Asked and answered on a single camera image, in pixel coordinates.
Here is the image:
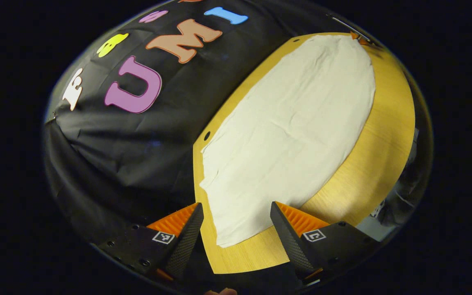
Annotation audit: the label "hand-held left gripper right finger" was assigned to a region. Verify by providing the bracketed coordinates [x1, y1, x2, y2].
[270, 201, 381, 286]

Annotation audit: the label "white jeans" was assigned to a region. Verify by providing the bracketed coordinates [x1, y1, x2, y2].
[199, 34, 377, 248]

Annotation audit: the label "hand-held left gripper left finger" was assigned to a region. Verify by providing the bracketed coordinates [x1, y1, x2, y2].
[96, 202, 205, 283]

